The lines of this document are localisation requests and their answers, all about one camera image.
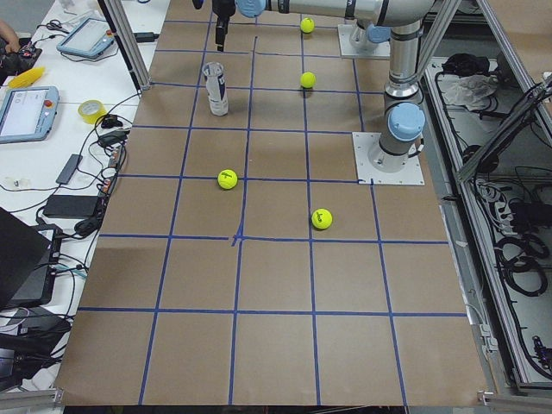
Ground clear tennis ball can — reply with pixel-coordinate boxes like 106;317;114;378
202;62;229;116

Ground tennis ball farthest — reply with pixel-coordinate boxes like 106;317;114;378
300;17;315;34

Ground tennis ball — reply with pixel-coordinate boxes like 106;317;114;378
300;72;317;89
310;208;333;230
217;169;238;190
300;17;315;34

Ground tennis ball far middle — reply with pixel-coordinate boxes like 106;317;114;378
300;72;317;89

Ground tennis ball centre left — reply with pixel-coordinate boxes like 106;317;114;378
217;169;238;190

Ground tennis ball centre right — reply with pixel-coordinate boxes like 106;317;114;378
310;208;333;230

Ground person hand at edge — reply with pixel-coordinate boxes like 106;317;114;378
0;20;21;53

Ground far blue teach pendant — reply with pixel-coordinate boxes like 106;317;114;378
56;17;115;60

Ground blue teach pendant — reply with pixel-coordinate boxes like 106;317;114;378
1;86;60;144
56;17;115;60

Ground yellow tape roll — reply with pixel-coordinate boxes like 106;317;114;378
78;99;107;124

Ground black scissors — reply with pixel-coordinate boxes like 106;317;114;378
45;19;69;34

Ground yellow plastic brush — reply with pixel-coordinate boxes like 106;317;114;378
7;66;46;89

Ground grey usb hub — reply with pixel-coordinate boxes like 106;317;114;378
55;154;83;185

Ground near blue teach pendant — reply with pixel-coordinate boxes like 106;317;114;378
1;86;60;144

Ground black power brick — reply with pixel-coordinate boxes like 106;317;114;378
43;195;98;218

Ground white crumpled cloth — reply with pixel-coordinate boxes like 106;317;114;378
443;74;499;110

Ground black laptop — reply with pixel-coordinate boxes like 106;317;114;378
1;210;61;310

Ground aluminium frame post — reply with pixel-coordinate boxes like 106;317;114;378
97;0;151;92

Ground black cable bundle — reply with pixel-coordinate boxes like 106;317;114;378
493;236;551;298

